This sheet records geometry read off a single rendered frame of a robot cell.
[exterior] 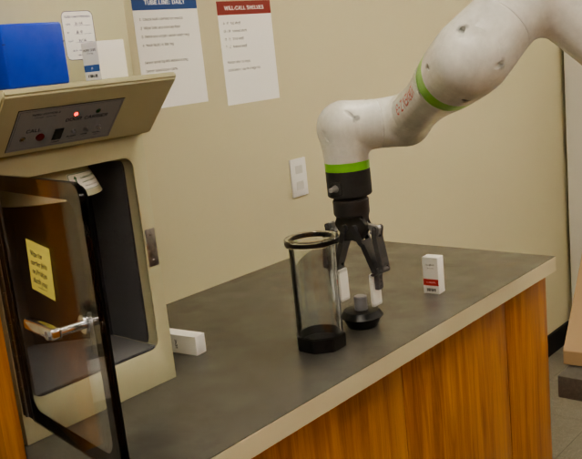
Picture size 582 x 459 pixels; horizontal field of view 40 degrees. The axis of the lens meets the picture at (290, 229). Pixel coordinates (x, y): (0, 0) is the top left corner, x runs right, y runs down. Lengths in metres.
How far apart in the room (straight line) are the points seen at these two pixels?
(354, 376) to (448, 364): 0.39
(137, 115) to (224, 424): 0.54
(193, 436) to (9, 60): 0.64
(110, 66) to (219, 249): 0.97
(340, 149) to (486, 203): 1.85
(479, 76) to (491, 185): 2.23
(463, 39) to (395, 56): 1.63
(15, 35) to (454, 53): 0.63
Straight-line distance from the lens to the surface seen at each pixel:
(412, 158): 2.93
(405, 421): 1.73
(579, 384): 1.46
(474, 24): 1.24
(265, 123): 2.33
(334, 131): 1.60
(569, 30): 1.32
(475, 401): 1.98
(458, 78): 1.24
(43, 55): 1.26
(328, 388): 1.45
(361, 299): 1.72
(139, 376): 1.53
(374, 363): 1.55
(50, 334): 1.08
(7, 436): 1.30
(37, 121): 1.28
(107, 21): 1.46
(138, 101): 1.38
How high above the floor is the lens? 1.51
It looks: 12 degrees down
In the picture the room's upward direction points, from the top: 6 degrees counter-clockwise
